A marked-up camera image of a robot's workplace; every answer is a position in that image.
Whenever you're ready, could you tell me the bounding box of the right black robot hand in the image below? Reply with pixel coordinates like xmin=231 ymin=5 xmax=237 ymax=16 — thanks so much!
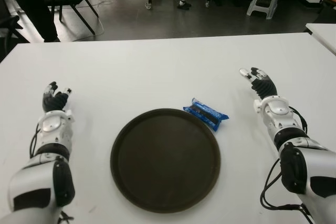
xmin=238 ymin=67 xmax=278 ymax=101

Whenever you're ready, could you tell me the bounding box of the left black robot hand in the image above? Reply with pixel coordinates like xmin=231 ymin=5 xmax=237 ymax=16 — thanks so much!
xmin=43 ymin=81 xmax=73 ymax=113

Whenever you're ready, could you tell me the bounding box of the blue Oreo cookie pack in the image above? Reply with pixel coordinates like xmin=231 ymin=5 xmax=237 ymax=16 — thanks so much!
xmin=183 ymin=97 xmax=229 ymax=132

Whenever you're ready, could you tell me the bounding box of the white side table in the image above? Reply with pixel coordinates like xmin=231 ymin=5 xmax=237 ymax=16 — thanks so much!
xmin=306 ymin=23 xmax=336 ymax=56

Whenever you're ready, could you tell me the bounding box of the black chair with armrest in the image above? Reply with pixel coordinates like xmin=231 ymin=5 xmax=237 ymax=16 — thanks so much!
xmin=0 ymin=15 xmax=29 ymax=59

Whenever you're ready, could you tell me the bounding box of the person in black trousers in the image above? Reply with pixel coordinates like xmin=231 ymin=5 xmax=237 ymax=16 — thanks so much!
xmin=5 ymin=0 xmax=60 ymax=43

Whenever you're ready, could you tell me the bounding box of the black armchair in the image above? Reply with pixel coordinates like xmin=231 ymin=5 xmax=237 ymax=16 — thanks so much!
xmin=313 ymin=0 xmax=336 ymax=24

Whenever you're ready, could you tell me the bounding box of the round dark brown tray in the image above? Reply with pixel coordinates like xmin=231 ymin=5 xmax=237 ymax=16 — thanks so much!
xmin=110 ymin=108 xmax=221 ymax=212

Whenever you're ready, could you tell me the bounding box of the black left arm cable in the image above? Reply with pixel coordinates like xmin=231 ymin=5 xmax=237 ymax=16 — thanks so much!
xmin=30 ymin=124 xmax=74 ymax=224

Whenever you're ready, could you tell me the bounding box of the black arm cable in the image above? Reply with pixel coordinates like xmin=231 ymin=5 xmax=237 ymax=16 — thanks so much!
xmin=259 ymin=105 xmax=316 ymax=224
xmin=30 ymin=124 xmax=74 ymax=224

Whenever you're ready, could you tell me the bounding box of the white floor cable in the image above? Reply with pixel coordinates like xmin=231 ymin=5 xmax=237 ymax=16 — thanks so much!
xmin=78 ymin=0 xmax=124 ymax=37

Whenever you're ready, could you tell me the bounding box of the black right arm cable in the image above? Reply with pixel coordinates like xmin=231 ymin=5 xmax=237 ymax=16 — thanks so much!
xmin=259 ymin=105 xmax=316 ymax=224

